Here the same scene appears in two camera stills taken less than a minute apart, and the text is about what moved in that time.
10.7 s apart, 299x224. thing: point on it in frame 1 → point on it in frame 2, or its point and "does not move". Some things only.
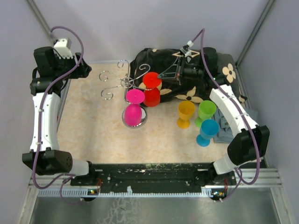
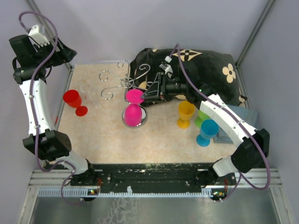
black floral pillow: [221, 68] does not move
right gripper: [172, 73] → [153, 93]
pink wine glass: [132, 112] does not move
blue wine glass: [209, 130] does not move
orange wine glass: [186, 109] does not move
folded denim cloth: [225, 134] does not move
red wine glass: [152, 84] → [73, 99]
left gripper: [84, 68] → [65, 55]
